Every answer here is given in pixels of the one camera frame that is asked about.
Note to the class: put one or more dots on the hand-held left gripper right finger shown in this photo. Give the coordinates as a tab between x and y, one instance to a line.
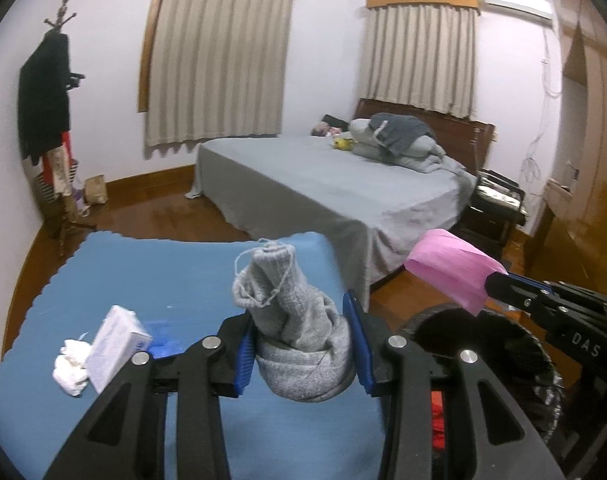
359	350

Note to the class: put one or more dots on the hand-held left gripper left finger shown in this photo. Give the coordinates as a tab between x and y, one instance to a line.
244	360

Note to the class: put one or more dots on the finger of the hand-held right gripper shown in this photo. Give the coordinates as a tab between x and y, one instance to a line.
508	292
528	280

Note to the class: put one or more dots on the black bin with black bag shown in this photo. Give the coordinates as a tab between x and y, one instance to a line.
498	330

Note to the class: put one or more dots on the pink face mask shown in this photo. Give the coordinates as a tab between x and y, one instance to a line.
448	270

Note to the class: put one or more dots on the grey knit sock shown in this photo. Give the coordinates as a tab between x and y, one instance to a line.
293	300

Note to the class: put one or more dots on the red cloth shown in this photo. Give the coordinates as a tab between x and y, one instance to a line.
437	420

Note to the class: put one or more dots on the black folding chair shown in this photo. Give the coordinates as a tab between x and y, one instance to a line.
498	205

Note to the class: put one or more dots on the blue scalloped mat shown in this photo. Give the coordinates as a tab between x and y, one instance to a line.
183	285

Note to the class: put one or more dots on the white cardboard box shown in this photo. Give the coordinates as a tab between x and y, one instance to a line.
113	345

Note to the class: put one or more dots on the wooden wardrobe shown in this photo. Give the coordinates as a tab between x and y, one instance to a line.
593	135

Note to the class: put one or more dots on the wooden headboard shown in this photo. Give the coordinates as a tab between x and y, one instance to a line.
463	132

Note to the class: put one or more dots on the grey folded duvet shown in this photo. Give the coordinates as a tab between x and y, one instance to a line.
418	155

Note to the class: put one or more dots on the white crumpled tissue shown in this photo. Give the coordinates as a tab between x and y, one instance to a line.
68	370

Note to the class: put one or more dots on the bed with grey sheet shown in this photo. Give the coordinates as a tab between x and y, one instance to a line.
308	180

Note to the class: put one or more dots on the dark grey garment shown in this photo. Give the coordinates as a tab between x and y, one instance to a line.
401	130

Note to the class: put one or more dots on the yellow plush toy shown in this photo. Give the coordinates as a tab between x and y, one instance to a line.
342	144

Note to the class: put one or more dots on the wooden coat rack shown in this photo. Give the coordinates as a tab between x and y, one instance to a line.
66	230

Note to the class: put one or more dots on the pink plush toy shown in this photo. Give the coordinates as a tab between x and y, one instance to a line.
326	131

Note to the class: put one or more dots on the brown paper bag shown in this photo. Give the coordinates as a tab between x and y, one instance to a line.
96	190

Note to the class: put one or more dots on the dark pillow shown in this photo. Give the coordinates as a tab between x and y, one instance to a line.
336	121

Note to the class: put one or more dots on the narrow beige curtain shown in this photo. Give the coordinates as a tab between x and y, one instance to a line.
421	60

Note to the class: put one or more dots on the striped basket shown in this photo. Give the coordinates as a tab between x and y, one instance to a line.
46	195

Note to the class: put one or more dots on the floral cloth bag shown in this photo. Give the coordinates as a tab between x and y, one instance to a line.
58	172

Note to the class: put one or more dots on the white air conditioner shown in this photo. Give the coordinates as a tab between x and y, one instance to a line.
516	6

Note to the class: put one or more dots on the red garment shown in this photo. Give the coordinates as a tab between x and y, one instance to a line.
66	145

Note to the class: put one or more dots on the short wooden pelmet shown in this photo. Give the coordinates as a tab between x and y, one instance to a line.
423	1

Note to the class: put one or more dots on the wide beige curtain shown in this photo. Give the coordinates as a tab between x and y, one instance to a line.
213	60

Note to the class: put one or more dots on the black coat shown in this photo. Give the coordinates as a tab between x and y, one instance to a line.
43	100

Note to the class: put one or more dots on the wooden window frame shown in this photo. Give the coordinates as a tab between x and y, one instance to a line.
146	50

